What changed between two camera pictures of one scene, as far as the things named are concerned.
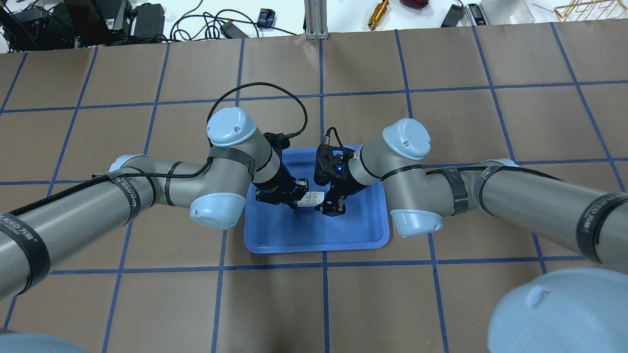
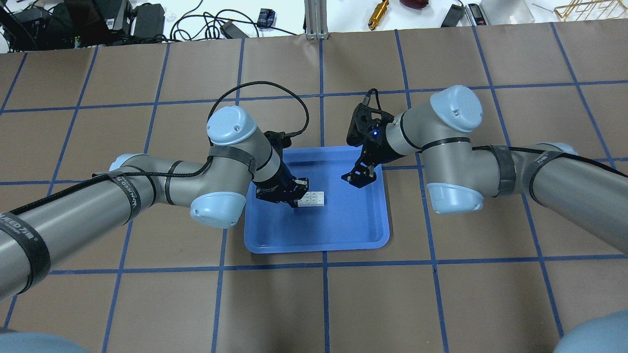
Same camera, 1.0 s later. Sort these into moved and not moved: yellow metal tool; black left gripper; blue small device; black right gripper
Moved: black right gripper
Not moved: black left gripper; yellow metal tool; blue small device
